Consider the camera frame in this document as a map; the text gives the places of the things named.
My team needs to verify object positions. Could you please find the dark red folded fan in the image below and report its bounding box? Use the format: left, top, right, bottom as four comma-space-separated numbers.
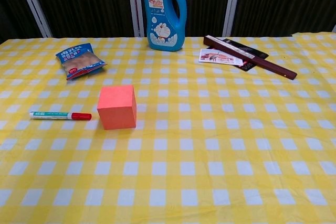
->
203, 35, 298, 80

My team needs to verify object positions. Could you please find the black pleated curtain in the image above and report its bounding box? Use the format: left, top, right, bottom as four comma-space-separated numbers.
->
0, 0, 336, 42

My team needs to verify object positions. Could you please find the red cap white marker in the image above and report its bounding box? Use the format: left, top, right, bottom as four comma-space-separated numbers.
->
29, 111, 92, 121

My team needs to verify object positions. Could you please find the blue detergent bottle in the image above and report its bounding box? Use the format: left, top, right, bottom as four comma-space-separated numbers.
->
144, 0, 187, 52

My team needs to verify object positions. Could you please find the blue snack bag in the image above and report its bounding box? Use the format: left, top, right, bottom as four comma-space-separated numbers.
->
55, 42, 108, 81

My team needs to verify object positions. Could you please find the white picture postcard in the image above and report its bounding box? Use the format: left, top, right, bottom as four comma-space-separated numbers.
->
198, 48, 244, 67

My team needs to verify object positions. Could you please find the black card sleeve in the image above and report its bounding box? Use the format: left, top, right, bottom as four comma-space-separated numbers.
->
222, 38, 269, 72

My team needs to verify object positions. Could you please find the pink cube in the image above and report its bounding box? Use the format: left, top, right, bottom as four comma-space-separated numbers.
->
97, 84, 138, 131

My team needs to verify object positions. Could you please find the yellow checked tablecloth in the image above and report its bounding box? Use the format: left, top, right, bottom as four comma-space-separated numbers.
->
0, 32, 336, 224

